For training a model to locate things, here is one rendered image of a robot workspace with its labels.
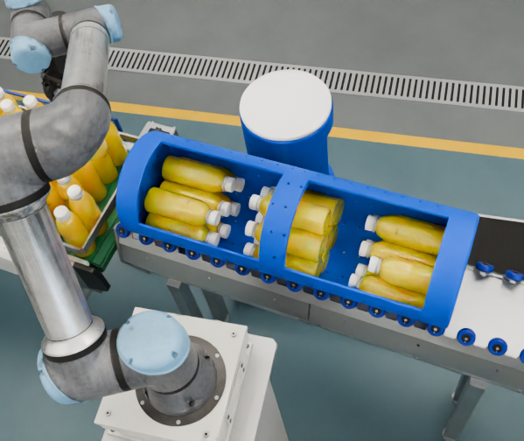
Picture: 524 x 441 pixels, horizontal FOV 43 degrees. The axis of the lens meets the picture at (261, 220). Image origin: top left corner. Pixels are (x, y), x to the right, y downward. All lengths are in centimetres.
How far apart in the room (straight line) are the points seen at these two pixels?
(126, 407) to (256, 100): 103
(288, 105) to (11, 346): 166
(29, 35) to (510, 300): 130
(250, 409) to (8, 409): 165
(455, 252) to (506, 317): 35
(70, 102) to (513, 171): 244
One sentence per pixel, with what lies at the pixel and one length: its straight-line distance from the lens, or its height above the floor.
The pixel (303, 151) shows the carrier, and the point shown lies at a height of 97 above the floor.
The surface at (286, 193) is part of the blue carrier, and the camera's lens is 160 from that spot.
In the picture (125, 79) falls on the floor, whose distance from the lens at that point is 373.
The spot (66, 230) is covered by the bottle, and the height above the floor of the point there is 105.
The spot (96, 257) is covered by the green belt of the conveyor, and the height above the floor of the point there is 90.
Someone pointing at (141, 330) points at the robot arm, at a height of 148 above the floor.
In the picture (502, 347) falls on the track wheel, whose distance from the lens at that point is 174.
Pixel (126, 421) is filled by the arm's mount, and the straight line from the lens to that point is 142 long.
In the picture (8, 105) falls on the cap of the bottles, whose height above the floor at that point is 110.
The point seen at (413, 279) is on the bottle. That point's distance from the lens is 160.
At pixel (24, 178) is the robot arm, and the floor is 177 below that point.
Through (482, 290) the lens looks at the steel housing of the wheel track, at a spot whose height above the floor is 93.
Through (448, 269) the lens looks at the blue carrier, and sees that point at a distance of 153.
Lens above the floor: 255
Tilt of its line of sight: 58 degrees down
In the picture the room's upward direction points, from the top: 12 degrees counter-clockwise
